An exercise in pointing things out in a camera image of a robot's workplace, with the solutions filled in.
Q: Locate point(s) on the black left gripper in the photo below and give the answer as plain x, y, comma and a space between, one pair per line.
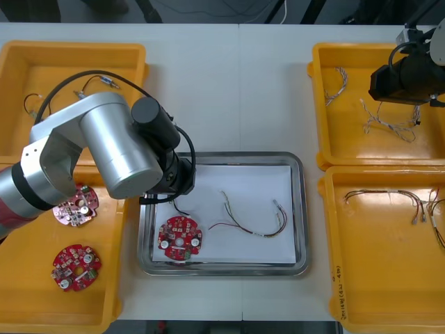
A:
180, 184

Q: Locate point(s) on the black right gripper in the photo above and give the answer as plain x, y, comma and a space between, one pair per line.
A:
386, 83

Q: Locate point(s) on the round red circuit board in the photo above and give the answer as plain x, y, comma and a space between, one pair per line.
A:
87, 198
66, 259
172, 228

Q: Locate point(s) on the steel tray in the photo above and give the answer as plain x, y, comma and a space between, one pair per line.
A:
302, 208

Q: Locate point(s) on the silver and black left arm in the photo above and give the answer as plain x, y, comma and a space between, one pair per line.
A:
114, 139

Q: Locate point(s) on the silver and black right arm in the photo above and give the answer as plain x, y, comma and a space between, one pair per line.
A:
438, 45

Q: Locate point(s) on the yellow-orange plastic bin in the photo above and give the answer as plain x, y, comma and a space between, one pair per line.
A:
41, 313
382, 278
52, 59
365, 149

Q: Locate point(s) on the white paper sheet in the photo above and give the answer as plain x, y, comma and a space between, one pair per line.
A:
250, 181

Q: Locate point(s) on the blue label metal solenoid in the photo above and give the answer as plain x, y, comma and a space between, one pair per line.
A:
104, 80
79, 94

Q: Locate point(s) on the black stand leg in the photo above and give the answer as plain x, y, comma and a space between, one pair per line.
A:
273, 12
149, 10

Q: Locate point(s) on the small metal solenoid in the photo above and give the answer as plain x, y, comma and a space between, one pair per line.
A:
32, 112

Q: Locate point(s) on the person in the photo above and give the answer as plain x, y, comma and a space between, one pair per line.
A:
31, 8

